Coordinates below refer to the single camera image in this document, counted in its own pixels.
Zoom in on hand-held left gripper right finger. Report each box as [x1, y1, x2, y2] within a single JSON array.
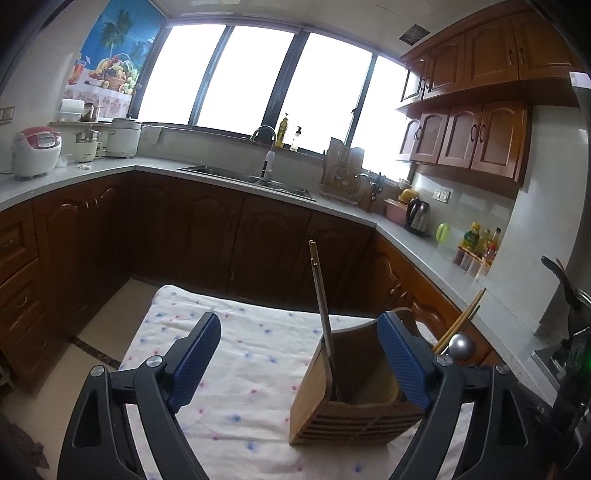
[[376, 311, 548, 480]]

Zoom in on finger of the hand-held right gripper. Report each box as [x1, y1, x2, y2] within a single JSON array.
[[541, 256, 581, 311]]

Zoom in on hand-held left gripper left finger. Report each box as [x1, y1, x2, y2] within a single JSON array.
[[58, 312, 222, 480]]

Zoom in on wooden utensil holder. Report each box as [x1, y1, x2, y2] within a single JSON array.
[[288, 307, 444, 446]]

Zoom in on metal chopstick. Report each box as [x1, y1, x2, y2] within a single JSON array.
[[313, 242, 341, 402], [308, 240, 335, 402]]

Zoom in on floral white tablecloth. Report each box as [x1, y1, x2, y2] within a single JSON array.
[[117, 284, 476, 480]]

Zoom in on metal spoon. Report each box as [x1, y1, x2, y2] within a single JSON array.
[[448, 334, 477, 361]]

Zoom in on group of sauce bottles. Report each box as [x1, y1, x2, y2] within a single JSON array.
[[462, 222, 502, 260]]

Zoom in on spice jar rack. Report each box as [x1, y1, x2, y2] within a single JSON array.
[[452, 244, 493, 278]]

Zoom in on grey kitchen countertop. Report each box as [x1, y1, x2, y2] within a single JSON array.
[[0, 154, 568, 407]]

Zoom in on wooden lower cabinets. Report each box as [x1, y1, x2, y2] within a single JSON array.
[[0, 171, 504, 393]]

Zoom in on wooden cabinets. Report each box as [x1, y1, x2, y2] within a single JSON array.
[[0, 171, 504, 393], [396, 11, 579, 186]]

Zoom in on steel electric kettle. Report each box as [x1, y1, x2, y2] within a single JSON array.
[[405, 198, 432, 237]]

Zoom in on pink plastic container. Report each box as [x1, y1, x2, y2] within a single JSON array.
[[385, 198, 409, 222]]

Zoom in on wooden upper cabinets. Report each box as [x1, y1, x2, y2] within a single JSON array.
[[396, 11, 579, 186]]

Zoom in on steel kitchen sink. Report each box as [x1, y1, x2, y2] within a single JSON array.
[[178, 164, 317, 202]]

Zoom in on range hood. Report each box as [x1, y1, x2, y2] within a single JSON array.
[[569, 71, 591, 109]]

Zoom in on dark cloth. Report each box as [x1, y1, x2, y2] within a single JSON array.
[[0, 413, 49, 474]]

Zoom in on wooden dish rack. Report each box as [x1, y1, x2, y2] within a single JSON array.
[[321, 137, 365, 206]]

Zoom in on chrome sink faucet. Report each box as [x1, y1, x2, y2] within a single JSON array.
[[250, 124, 279, 182]]

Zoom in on tall white electric cooker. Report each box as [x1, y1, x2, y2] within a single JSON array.
[[106, 117, 142, 159]]

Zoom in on white and red rice cooker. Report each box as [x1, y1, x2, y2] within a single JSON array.
[[11, 127, 63, 180]]

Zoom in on white box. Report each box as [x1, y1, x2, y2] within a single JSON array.
[[60, 99, 86, 123]]

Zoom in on kitchen window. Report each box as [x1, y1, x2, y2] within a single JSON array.
[[136, 18, 411, 183]]

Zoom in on ceiling vent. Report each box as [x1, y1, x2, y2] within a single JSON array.
[[399, 25, 431, 45]]

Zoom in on tropical fruit wall poster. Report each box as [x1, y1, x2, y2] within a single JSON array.
[[67, 0, 167, 118]]

